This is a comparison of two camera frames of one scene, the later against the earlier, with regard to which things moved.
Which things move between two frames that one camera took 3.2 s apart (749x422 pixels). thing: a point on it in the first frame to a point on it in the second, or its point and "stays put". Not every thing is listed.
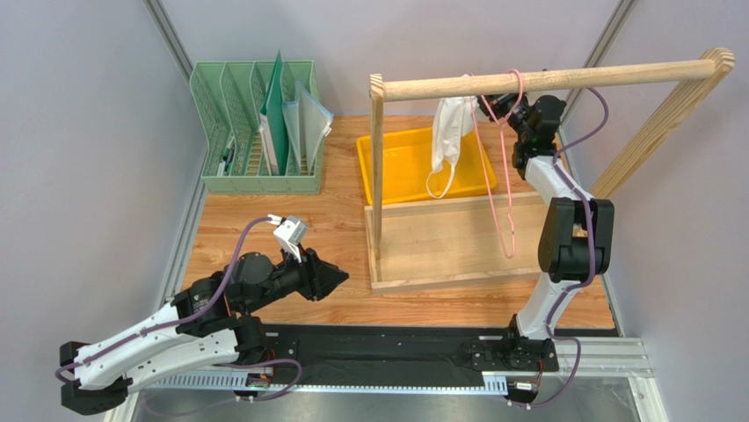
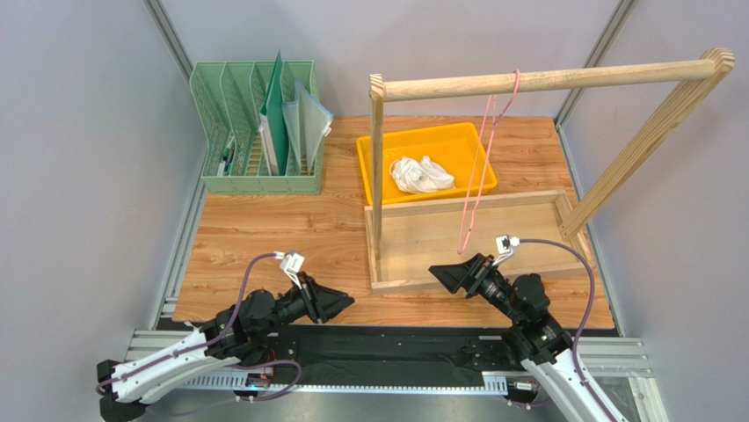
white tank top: x=454 y=118 to x=421 y=177
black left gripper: x=319 y=277 to x=322 y=302
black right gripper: x=505 y=111 to x=474 y=275
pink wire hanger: x=509 y=221 to x=477 y=172
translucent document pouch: x=308 y=123 stays put
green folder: x=272 y=105 stays put
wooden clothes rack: x=490 y=239 stays put
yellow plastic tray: x=408 y=172 stays put
